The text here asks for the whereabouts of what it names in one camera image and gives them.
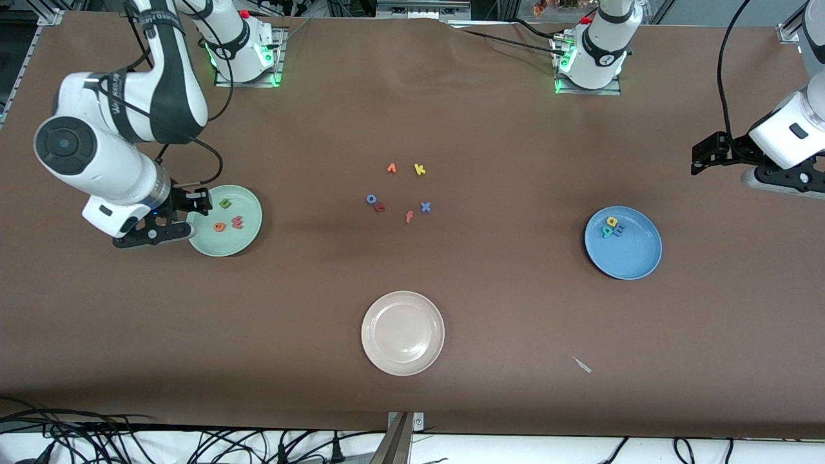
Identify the green plate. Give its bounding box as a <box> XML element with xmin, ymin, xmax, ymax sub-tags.
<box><xmin>186</xmin><ymin>185</ymin><xmax>264</xmax><ymax>258</ymax></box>

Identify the blue plate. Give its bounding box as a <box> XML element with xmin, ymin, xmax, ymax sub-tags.
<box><xmin>584</xmin><ymin>206</ymin><xmax>663</xmax><ymax>281</ymax></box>

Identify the beige plate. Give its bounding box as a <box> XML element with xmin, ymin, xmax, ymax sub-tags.
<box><xmin>361</xmin><ymin>291</ymin><xmax>445</xmax><ymax>376</ymax></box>

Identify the grey box behind table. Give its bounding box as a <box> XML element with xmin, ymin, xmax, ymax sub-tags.
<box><xmin>376</xmin><ymin>0</ymin><xmax>472</xmax><ymax>20</ymax></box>

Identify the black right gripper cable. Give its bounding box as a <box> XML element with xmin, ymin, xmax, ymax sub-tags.
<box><xmin>153</xmin><ymin>134</ymin><xmax>224</xmax><ymax>189</ymax></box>

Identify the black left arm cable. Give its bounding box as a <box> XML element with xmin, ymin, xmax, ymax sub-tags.
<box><xmin>717</xmin><ymin>0</ymin><xmax>752</xmax><ymax>139</ymax></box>

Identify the long black right arm cable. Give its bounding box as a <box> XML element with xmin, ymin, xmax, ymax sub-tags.
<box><xmin>126</xmin><ymin>0</ymin><xmax>234</xmax><ymax>124</ymax></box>

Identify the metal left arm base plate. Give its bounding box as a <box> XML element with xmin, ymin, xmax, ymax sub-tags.
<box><xmin>553</xmin><ymin>32</ymin><xmax>623</xmax><ymax>97</ymax></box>

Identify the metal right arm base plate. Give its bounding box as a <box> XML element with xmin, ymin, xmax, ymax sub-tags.
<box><xmin>214</xmin><ymin>26</ymin><xmax>286</xmax><ymax>88</ymax></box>

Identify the black table cable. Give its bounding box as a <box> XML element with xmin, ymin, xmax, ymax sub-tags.
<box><xmin>509</xmin><ymin>18</ymin><xmax>561</xmax><ymax>41</ymax></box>
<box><xmin>459</xmin><ymin>28</ymin><xmax>567</xmax><ymax>56</ymax></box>

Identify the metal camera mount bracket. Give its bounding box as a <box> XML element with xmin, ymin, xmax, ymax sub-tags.
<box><xmin>369</xmin><ymin>411</ymin><xmax>425</xmax><ymax>464</ymax></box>

